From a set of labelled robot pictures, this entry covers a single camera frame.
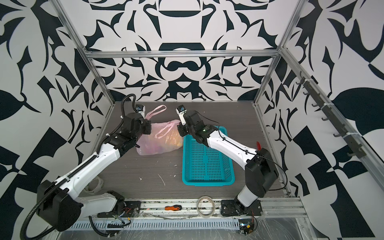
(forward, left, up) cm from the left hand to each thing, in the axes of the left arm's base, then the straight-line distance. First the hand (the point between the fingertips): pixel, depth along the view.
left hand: (145, 117), depth 79 cm
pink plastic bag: (-10, -10, -3) cm, 15 cm away
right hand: (-1, -18, -3) cm, 19 cm away
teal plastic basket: (-17, -31, -25) cm, 44 cm away
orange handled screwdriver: (-38, -15, -23) cm, 47 cm away
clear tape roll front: (-42, -31, -24) cm, 57 cm away
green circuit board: (-47, -48, -24) cm, 71 cm away
